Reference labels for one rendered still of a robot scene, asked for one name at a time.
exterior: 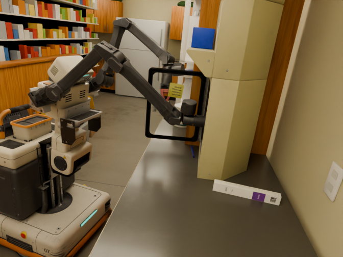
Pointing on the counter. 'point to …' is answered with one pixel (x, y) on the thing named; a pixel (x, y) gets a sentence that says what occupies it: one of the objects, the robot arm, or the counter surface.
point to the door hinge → (203, 106)
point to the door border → (198, 103)
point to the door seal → (198, 108)
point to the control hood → (203, 59)
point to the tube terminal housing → (237, 84)
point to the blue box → (202, 37)
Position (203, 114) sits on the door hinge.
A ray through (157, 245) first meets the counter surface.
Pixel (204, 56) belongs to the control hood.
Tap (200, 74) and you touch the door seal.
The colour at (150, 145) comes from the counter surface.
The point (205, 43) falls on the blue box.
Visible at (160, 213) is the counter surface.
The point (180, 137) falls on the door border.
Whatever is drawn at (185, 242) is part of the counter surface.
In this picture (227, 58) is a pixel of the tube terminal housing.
